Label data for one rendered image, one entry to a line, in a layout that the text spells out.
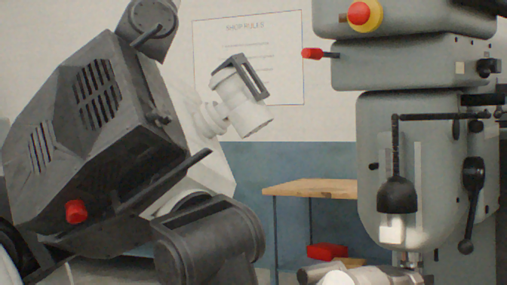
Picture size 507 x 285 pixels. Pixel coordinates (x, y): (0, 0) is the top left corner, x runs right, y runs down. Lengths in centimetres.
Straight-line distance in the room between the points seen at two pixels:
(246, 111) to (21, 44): 738
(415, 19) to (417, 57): 11
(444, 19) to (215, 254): 56
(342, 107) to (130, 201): 508
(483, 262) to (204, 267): 98
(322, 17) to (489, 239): 79
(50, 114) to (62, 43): 686
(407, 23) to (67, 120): 58
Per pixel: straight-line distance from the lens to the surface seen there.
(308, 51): 124
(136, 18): 124
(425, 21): 122
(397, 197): 123
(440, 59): 130
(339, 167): 610
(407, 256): 146
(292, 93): 627
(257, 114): 112
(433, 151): 135
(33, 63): 829
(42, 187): 110
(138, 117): 98
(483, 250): 183
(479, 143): 152
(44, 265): 125
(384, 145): 133
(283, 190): 544
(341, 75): 136
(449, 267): 186
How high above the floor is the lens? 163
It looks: 4 degrees down
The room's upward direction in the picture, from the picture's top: 2 degrees counter-clockwise
